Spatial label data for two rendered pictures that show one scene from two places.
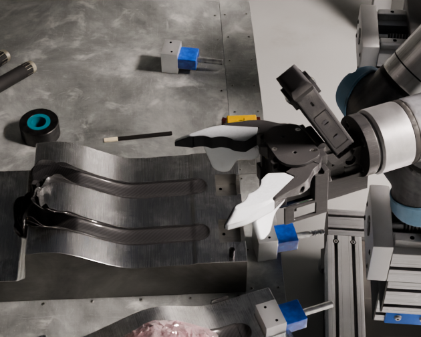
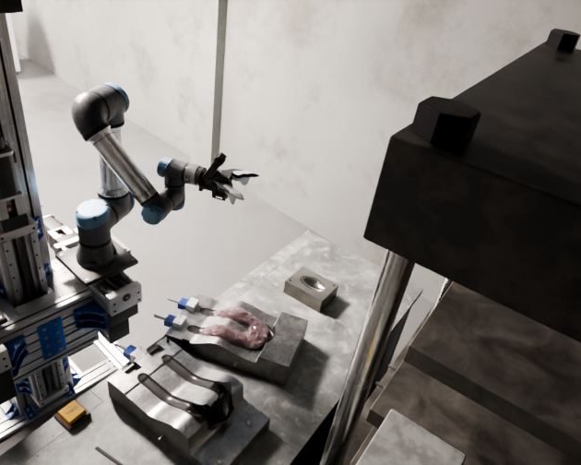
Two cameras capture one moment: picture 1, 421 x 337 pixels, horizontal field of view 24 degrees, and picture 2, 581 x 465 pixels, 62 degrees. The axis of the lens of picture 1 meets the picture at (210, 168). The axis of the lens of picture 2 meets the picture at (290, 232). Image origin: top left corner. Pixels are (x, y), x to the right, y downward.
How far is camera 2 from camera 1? 2.07 m
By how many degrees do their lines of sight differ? 94
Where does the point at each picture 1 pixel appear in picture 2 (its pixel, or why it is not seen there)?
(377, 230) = (132, 286)
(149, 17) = not seen: outside the picture
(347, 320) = not seen: hidden behind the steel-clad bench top
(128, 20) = not seen: outside the picture
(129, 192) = (168, 399)
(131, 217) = (181, 385)
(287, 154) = (227, 174)
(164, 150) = (112, 440)
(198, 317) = (199, 339)
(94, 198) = (190, 396)
